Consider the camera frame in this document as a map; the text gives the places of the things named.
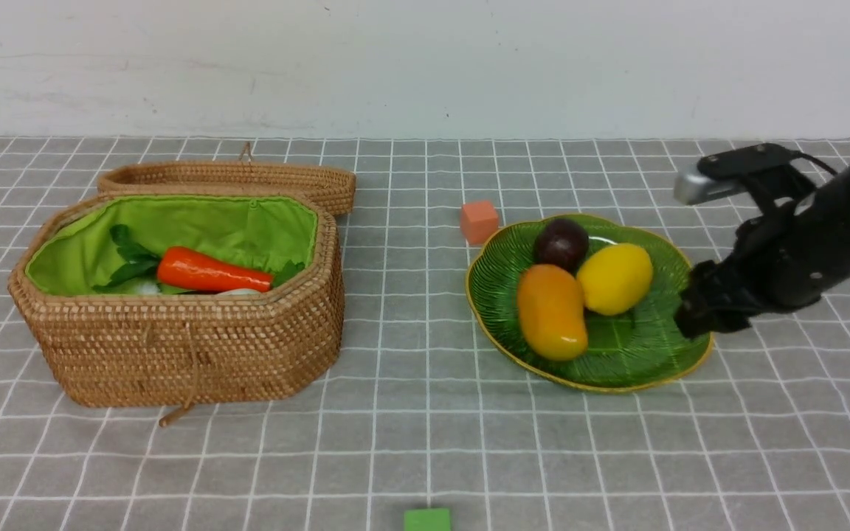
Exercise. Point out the woven wicker basket lid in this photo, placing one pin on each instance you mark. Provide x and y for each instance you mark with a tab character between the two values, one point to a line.
328	187

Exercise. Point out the yellow toy lemon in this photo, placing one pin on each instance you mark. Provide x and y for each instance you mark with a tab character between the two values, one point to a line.
615	279

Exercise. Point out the orange foam cube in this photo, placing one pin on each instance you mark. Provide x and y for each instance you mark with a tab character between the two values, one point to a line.
479	220

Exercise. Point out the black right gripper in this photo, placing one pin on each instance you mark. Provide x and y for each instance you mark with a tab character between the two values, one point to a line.
757	277

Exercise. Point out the green foam cube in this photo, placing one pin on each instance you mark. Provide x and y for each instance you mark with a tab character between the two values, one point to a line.
428	519

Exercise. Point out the woven wicker basket green lining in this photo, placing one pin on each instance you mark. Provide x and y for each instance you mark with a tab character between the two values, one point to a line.
114	350

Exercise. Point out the orange toy carrot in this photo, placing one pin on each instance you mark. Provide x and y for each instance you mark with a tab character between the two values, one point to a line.
186	269

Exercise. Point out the grey checked tablecloth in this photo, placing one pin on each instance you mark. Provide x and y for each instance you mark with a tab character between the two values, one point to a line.
420	410

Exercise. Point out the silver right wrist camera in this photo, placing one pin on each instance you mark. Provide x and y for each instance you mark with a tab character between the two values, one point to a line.
763	171

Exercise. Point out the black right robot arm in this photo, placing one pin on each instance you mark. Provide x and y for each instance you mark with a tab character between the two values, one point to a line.
821	239

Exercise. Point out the orange toy mango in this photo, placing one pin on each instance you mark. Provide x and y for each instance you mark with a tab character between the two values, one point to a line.
550	309

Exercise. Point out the green leaf-shaped glass plate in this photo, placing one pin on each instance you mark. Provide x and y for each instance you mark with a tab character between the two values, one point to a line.
637	350

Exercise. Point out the dark purple passion fruit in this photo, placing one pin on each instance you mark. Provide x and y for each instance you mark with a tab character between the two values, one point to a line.
563	243

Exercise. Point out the white toy radish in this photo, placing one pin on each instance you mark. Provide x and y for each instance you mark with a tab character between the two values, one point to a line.
152	288

